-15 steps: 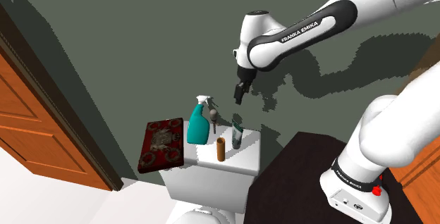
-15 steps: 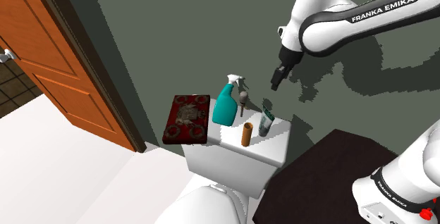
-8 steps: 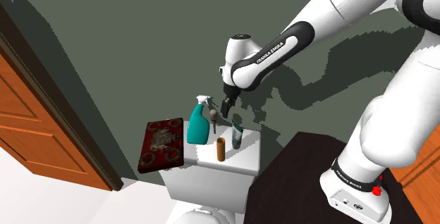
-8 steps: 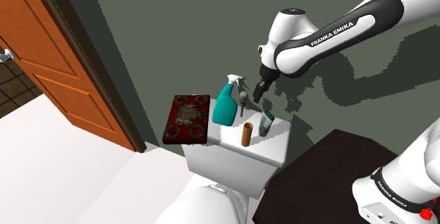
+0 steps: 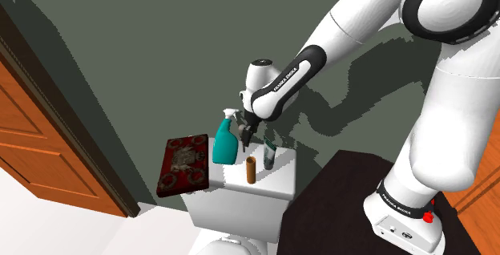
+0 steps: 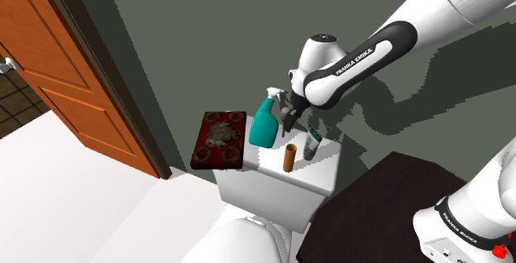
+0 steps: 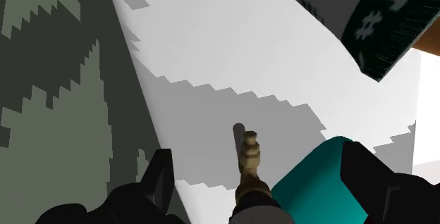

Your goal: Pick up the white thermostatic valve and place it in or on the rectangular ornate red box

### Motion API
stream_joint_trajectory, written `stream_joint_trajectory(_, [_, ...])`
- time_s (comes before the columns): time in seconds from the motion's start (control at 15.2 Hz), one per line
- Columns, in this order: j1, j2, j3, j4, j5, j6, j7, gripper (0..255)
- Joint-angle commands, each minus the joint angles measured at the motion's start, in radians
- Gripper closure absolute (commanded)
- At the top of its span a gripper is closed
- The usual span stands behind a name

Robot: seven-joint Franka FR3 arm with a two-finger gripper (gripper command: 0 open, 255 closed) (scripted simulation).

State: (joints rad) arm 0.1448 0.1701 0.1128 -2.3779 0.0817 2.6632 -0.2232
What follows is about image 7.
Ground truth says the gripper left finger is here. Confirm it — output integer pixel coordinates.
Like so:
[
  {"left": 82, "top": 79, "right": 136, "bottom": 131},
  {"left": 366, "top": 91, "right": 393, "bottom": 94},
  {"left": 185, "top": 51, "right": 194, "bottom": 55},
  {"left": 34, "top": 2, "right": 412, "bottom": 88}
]
[{"left": 34, "top": 148, "right": 187, "bottom": 224}]

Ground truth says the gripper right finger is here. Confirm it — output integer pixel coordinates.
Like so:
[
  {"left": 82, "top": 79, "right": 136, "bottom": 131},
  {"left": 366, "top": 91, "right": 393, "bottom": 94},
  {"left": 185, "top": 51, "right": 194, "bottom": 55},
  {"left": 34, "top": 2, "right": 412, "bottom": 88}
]
[{"left": 339, "top": 141, "right": 440, "bottom": 224}]

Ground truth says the teal cylindrical container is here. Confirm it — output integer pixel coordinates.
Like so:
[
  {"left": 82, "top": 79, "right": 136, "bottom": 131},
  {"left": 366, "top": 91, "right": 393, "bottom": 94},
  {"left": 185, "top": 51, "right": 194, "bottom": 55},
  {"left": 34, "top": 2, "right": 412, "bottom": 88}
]
[{"left": 270, "top": 135, "right": 369, "bottom": 224}]

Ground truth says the white table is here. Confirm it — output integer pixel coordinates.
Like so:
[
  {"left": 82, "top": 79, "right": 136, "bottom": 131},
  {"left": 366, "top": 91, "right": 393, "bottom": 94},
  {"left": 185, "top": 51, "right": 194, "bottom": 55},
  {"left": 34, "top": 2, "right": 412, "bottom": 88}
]
[{"left": 104, "top": 0, "right": 422, "bottom": 224}]

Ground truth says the grey bottle with brass top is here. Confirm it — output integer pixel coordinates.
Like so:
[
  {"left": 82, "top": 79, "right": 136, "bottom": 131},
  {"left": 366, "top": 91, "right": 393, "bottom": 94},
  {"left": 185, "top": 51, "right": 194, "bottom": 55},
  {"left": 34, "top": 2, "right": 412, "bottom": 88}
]
[{"left": 228, "top": 130, "right": 297, "bottom": 224}]

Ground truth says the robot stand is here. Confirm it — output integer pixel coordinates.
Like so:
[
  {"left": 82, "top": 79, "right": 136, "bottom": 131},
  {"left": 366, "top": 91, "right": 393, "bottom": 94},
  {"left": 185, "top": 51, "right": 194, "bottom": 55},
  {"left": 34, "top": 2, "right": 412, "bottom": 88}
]
[{"left": 268, "top": 0, "right": 440, "bottom": 83}]

